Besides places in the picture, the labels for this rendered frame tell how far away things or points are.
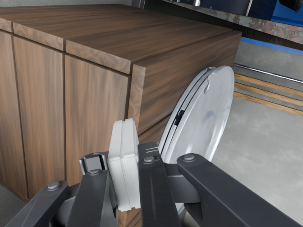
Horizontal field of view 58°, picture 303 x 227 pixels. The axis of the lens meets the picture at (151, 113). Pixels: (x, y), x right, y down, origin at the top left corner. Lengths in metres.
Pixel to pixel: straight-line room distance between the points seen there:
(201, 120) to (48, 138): 0.25
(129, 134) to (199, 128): 0.28
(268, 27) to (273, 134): 1.63
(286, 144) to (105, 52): 2.07
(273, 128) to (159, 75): 1.99
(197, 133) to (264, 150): 1.94
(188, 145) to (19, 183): 0.37
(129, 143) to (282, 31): 0.62
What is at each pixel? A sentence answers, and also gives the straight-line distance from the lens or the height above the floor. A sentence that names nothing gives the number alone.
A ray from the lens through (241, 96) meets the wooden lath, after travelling 1.95.
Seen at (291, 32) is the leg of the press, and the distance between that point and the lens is 0.74.
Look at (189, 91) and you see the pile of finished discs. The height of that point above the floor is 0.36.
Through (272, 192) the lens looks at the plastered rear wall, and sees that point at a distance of 2.50.
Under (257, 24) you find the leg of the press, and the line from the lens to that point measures 0.75.
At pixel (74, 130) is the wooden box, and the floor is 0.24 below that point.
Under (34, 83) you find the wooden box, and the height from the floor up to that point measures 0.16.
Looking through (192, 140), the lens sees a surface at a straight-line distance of 0.43.
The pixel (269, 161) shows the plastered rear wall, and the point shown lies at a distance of 2.39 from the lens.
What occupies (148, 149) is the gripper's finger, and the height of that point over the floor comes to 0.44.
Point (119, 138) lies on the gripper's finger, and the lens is 0.16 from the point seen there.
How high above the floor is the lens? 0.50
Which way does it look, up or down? 25 degrees down
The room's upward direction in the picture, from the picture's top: 112 degrees clockwise
